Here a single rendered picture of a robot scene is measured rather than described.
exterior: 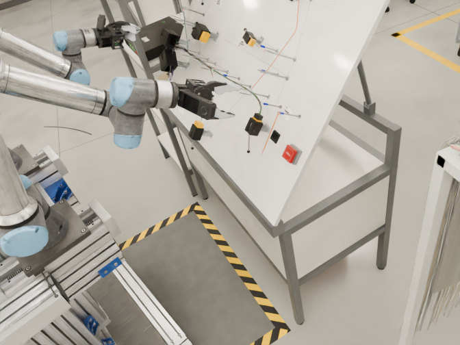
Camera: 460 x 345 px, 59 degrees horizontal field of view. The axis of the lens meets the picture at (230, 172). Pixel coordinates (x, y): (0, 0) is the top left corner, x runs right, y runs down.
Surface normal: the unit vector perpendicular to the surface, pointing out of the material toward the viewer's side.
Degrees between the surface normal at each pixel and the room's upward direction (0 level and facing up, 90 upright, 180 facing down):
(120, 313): 0
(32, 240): 98
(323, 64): 54
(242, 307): 0
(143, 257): 0
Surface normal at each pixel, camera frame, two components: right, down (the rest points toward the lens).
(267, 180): -0.80, -0.05
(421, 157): -0.20, -0.71
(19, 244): 0.45, 0.65
